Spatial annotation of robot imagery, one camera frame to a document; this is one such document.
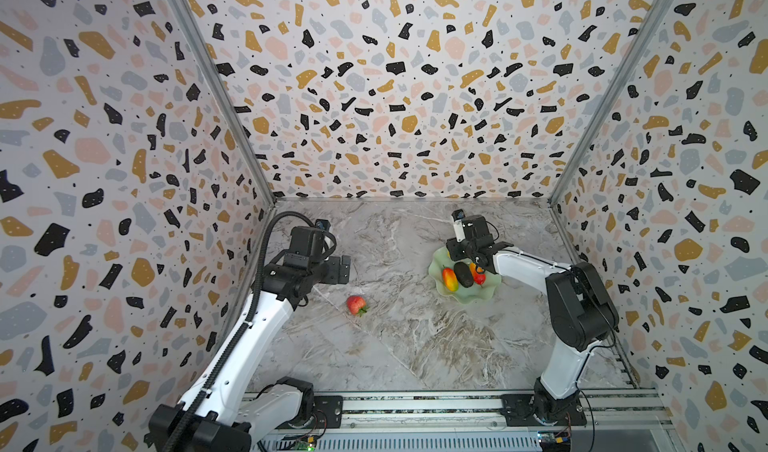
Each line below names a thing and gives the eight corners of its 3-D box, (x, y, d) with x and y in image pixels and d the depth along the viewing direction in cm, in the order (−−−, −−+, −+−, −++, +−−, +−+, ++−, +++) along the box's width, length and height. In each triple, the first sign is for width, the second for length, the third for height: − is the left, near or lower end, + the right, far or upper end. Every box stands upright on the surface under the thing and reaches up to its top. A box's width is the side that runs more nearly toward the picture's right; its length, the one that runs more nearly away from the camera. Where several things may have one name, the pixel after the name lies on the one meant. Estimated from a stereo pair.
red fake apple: (345, 309, 94) (343, 302, 90) (355, 298, 96) (353, 291, 93) (361, 320, 92) (359, 313, 88) (370, 308, 94) (369, 302, 91)
